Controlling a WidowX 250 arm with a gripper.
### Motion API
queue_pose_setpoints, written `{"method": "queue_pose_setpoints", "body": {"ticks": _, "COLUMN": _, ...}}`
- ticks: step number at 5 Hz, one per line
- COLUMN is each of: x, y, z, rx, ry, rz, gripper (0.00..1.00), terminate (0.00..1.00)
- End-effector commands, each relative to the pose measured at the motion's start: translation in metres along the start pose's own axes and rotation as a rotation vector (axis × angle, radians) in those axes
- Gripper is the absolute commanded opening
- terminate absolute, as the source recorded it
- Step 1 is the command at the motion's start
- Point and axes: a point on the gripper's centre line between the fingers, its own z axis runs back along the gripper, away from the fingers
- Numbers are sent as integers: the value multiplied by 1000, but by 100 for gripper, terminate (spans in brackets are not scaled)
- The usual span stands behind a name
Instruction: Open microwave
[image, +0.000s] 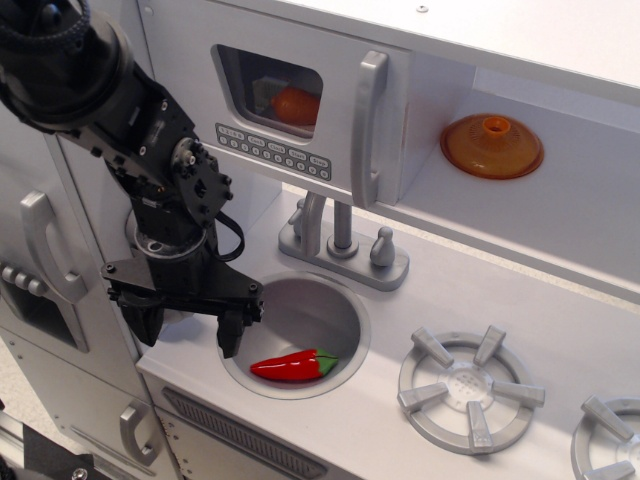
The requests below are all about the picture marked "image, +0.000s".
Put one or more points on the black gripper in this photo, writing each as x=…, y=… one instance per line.
x=144, y=286

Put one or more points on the white toy microwave door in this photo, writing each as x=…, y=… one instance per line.
x=323, y=109

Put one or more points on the silver microwave door handle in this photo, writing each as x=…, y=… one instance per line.
x=370, y=87

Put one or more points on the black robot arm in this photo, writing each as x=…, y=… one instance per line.
x=68, y=71

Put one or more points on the orange toy food in microwave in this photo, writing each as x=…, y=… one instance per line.
x=296, y=107

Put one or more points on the dark oven vent grille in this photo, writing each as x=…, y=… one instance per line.
x=246, y=439

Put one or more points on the red toy chili pepper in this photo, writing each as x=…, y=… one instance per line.
x=304, y=365

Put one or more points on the silver round sink bowl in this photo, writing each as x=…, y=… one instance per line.
x=304, y=311

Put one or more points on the silver toy faucet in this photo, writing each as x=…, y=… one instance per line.
x=373, y=261

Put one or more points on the grey toy ice dispenser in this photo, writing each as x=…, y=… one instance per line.
x=33, y=302

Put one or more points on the white toy kitchen cabinet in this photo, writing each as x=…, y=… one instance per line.
x=551, y=258

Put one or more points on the silver toy stove burner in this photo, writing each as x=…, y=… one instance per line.
x=467, y=393

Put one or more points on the orange plastic lid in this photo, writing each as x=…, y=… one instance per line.
x=492, y=146

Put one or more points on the silver lower fridge handle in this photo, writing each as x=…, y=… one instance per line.
x=143, y=452

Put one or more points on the silver fridge handle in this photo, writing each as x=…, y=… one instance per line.
x=36, y=215
x=143, y=452

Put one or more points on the silver upper fridge handle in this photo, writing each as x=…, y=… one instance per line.
x=36, y=215

